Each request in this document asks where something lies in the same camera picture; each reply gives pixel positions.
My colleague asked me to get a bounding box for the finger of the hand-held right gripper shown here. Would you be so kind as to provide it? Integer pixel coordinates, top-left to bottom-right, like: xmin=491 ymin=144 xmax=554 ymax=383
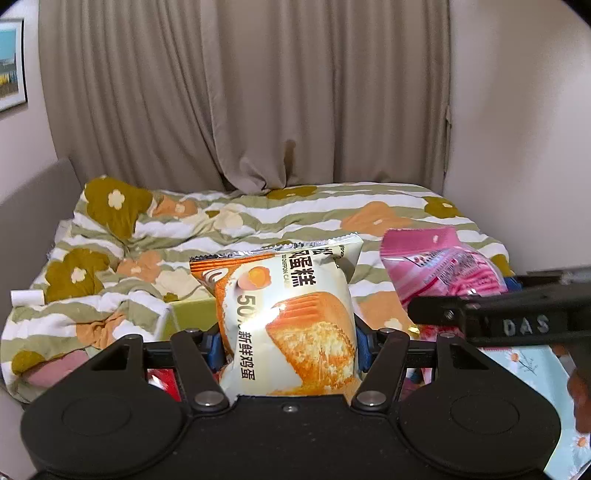
xmin=409 ymin=287 xmax=591 ymax=348
xmin=503 ymin=267 xmax=591 ymax=291

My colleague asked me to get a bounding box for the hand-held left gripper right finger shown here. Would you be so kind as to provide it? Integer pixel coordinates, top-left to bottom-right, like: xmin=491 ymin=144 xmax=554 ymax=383
xmin=351 ymin=323 xmax=490 ymax=411

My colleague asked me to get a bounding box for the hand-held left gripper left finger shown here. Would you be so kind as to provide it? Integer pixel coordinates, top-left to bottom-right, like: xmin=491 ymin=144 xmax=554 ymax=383
xmin=85 ymin=323 xmax=232 ymax=413

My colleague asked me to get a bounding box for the green box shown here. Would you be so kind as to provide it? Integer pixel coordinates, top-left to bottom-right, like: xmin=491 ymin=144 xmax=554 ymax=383
xmin=157 ymin=295 xmax=222 ymax=344

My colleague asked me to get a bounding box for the cream cake packet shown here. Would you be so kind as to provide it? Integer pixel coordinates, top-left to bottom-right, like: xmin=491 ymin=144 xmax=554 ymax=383
xmin=189 ymin=233 xmax=363 ymax=398

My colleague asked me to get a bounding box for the pink snack packet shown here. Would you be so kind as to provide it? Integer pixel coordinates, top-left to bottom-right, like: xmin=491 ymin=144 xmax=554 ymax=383
xmin=379 ymin=227 xmax=509 ymax=315

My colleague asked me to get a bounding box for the person's right forearm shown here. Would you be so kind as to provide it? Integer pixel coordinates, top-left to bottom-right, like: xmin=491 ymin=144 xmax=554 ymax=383
xmin=567 ymin=344 xmax=591 ymax=435

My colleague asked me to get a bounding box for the red snack packet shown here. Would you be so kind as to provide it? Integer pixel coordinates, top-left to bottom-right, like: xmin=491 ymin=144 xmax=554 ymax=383
xmin=147 ymin=368 xmax=182 ymax=400

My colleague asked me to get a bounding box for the striped floral blanket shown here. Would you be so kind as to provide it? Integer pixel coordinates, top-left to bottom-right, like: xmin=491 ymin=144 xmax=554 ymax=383
xmin=0 ymin=174 xmax=513 ymax=402

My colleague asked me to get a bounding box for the pink cloth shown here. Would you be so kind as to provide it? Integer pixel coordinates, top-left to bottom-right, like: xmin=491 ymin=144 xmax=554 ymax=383
xmin=23 ymin=353 xmax=90 ymax=388

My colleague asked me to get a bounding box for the white paper roll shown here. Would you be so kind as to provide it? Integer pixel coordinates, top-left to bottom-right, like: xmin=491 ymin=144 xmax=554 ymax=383
xmin=10 ymin=288 xmax=46 ymax=306

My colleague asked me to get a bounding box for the grey bed headboard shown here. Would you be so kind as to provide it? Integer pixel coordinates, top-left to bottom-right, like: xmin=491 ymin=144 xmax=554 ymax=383
xmin=0 ymin=158 xmax=86 ymax=333

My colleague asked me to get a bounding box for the beige curtain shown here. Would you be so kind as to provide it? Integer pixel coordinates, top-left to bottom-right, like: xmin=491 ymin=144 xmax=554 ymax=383
xmin=39 ymin=0 xmax=453 ymax=195

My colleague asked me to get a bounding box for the framed wall picture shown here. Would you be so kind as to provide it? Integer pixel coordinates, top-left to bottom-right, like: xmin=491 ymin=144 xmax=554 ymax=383
xmin=0 ymin=18 xmax=27 ymax=114

